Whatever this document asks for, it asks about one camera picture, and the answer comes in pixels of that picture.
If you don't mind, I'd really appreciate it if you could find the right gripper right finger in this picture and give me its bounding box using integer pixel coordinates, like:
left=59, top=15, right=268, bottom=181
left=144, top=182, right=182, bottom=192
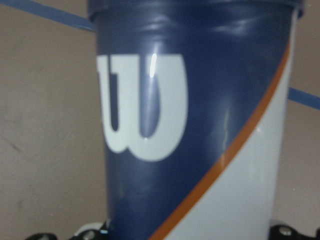
left=271, top=224, right=320, bottom=240

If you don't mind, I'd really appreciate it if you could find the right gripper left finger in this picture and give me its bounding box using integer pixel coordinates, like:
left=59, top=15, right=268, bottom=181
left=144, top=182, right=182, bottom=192
left=27, top=232, right=58, bottom=240

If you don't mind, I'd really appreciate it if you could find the Wilson tennis ball can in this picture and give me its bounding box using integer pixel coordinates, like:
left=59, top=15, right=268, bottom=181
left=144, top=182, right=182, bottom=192
left=87, top=0, right=304, bottom=240

